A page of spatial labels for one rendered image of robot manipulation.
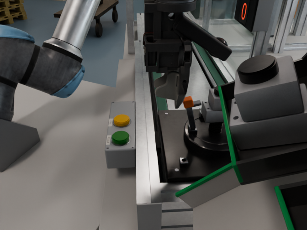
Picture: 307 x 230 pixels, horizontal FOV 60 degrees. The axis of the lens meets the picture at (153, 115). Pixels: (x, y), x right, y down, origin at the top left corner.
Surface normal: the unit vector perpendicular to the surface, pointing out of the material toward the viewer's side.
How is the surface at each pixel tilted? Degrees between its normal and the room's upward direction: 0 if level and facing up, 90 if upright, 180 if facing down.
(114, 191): 0
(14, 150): 90
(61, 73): 72
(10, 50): 64
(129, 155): 90
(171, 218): 90
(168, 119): 0
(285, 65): 25
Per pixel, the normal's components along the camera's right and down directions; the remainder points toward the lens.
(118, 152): 0.06, 0.56
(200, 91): 0.00, -0.83
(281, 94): -0.27, 0.60
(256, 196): -0.70, -0.63
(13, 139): 0.92, 0.22
